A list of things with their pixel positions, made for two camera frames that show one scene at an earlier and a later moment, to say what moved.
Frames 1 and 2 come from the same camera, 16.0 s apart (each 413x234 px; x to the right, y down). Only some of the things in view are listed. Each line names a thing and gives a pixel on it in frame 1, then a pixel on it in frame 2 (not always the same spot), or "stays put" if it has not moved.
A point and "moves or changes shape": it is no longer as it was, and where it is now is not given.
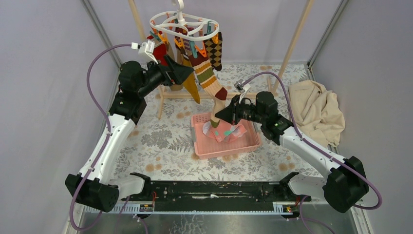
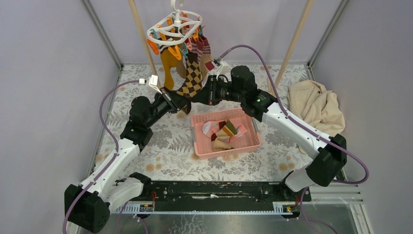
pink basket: x=206 y=147 stays put
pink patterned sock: x=225 y=131 stays put
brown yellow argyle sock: x=215 y=52 → x=193 y=79
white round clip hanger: x=192 y=27 moves or changes shape
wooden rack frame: x=161 y=95 stays put
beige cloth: x=316 y=112 stays put
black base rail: x=210 y=192 stays put
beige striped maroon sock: x=215 y=94 → x=221 y=140
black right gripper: x=231 y=113 → x=208 y=95
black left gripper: x=176 y=72 → x=175 y=101
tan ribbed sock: x=179 y=56 → x=206 y=63
